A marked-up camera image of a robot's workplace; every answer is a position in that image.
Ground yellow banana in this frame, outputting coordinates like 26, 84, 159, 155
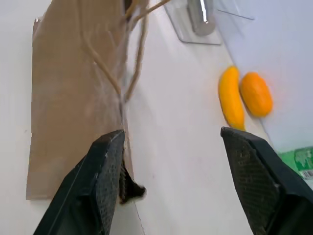
218, 65, 246, 131

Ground green package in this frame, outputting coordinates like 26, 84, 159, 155
278, 146, 313, 190

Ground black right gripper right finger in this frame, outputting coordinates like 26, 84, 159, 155
220, 126, 313, 235

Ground silver metal post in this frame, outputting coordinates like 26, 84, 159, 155
187, 0, 216, 37

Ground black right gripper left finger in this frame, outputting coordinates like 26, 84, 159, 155
33, 129, 126, 235

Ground orange fruit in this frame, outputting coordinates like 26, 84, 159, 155
239, 71, 273, 118

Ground brown paper bag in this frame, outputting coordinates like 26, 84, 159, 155
26, 0, 172, 204

